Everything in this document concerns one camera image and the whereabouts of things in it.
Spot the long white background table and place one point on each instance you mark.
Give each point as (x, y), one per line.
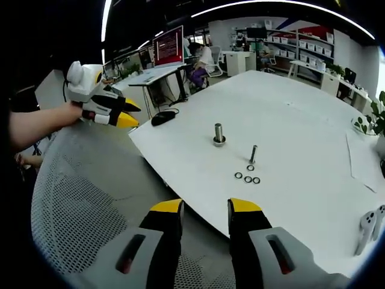
(331, 79)

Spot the white low cabinet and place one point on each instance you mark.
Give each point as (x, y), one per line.
(239, 63)

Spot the row of green desk plants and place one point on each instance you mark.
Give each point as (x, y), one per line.
(130, 70)

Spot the long curved ceiling light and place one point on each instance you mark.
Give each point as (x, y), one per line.
(331, 13)

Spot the large red-screen monitor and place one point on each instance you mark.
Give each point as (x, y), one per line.
(168, 46)

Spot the white monitor desk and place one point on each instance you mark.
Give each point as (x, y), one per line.
(153, 76)

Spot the white paper sheet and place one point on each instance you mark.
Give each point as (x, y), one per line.
(364, 162)

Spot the large threaded steel stud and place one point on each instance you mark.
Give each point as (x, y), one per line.
(219, 131)

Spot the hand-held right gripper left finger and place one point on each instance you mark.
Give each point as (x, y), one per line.
(135, 259)

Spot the large potted green plant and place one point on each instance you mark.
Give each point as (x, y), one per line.
(379, 114)

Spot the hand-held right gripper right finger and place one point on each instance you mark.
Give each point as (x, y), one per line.
(264, 259)

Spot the white office chair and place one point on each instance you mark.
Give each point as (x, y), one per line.
(217, 63)

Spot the black screen on stand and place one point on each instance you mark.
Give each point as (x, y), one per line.
(256, 32)

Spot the glass bowl with small plant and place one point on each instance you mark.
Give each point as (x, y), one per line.
(361, 126)

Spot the small desk plant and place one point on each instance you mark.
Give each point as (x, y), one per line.
(335, 69)

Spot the small dark metal washer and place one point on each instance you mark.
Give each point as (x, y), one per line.
(235, 175)
(245, 180)
(247, 167)
(259, 181)

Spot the small dark-screen monitor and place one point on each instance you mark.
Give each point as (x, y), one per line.
(146, 58)

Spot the small black device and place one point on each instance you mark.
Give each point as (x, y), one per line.
(382, 168)

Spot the short ceiling light strip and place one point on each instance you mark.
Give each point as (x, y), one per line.
(106, 21)

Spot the grey mesh office chair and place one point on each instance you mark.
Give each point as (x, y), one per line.
(90, 192)

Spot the storage shelf with white bins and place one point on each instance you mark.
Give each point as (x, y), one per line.
(306, 45)

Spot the black computer mouse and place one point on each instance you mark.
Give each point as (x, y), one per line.
(162, 118)

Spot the person's left hand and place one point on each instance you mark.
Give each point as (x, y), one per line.
(72, 113)

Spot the white handheld controller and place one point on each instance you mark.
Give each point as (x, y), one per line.
(379, 222)
(365, 228)

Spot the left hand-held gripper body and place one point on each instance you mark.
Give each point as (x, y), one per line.
(84, 81)

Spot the small threaded steel stud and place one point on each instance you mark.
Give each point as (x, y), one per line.
(253, 153)

